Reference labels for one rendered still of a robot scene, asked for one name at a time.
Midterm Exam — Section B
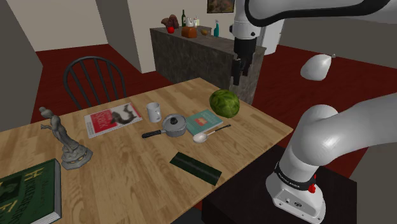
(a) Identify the framed wall picture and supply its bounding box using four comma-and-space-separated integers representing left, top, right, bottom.
206, 0, 235, 14

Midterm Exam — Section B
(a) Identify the teal book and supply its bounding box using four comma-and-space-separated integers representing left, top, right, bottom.
185, 109, 224, 137

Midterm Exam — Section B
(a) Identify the green cabbage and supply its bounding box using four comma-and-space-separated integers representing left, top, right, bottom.
209, 89, 241, 119

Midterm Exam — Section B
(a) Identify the thick green book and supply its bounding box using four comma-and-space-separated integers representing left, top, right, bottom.
0, 158, 63, 224

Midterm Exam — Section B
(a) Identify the dark spindle-back chair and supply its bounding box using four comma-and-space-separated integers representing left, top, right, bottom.
62, 55, 128, 110

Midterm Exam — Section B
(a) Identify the white rounded object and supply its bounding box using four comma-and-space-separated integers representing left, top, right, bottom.
300, 53, 338, 82

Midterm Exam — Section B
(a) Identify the white mug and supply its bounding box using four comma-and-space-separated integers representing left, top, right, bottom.
146, 102, 163, 123

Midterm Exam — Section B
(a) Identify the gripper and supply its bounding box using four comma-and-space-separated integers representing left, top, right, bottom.
232, 37, 257, 87

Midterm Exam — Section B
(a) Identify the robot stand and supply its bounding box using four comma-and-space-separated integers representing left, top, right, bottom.
201, 144, 358, 224

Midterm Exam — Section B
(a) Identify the dark stone kitchen counter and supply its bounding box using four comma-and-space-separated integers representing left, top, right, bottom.
150, 9, 267, 105

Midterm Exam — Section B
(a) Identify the silver spoon with black handle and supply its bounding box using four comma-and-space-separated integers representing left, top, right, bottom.
192, 124, 232, 144

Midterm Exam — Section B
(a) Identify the red and white magazine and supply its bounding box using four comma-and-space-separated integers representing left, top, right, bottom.
83, 102, 143, 139

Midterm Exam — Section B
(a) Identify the dark green flat rectangle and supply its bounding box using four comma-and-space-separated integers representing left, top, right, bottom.
169, 151, 223, 187

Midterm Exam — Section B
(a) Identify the grey figure statue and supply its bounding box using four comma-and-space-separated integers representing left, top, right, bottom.
38, 106, 94, 171

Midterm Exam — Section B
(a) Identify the grey pot with black handle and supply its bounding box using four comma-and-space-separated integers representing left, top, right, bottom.
141, 113, 188, 139

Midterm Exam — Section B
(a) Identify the wooden table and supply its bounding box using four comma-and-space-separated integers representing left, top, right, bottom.
0, 77, 294, 224

